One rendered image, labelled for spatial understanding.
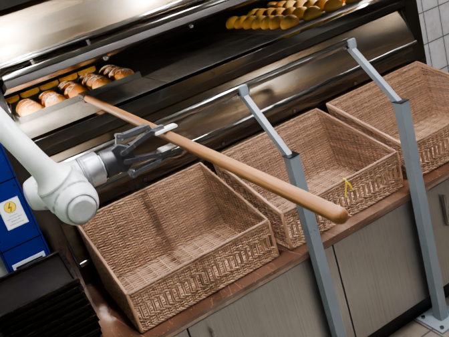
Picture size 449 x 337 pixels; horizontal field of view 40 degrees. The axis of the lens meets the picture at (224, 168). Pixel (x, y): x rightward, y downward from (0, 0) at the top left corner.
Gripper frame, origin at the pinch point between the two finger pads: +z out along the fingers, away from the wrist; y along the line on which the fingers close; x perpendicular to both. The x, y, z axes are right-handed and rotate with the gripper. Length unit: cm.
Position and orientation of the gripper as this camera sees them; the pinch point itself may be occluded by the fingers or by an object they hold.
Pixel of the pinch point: (168, 137)
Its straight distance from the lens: 172.7
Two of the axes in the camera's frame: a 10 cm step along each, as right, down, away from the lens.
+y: 2.8, 8.9, 3.5
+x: 4.4, 2.1, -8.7
